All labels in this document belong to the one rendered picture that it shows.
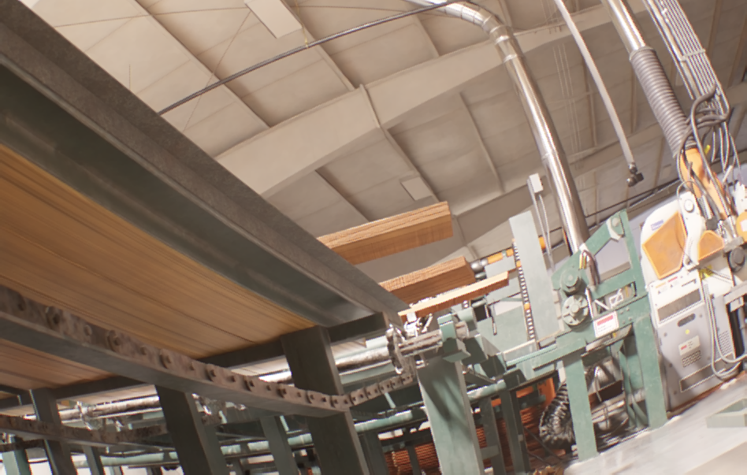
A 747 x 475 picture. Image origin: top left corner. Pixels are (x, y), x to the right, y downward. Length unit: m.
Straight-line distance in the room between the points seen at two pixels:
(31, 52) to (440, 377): 2.13
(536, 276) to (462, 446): 4.83
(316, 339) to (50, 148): 1.13
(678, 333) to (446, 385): 3.39
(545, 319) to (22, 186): 6.57
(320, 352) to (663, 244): 4.24
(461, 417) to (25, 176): 1.97
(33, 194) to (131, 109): 0.20
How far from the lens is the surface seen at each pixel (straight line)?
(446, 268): 2.13
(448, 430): 2.68
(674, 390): 5.79
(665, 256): 5.90
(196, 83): 12.31
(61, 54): 0.85
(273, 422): 3.82
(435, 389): 2.70
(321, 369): 1.96
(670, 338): 5.80
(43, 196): 1.07
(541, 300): 7.35
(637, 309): 4.84
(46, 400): 2.45
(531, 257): 7.44
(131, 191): 1.20
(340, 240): 1.73
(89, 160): 1.08
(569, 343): 4.80
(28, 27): 0.80
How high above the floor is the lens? 0.32
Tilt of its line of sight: 19 degrees up
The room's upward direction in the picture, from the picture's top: 15 degrees counter-clockwise
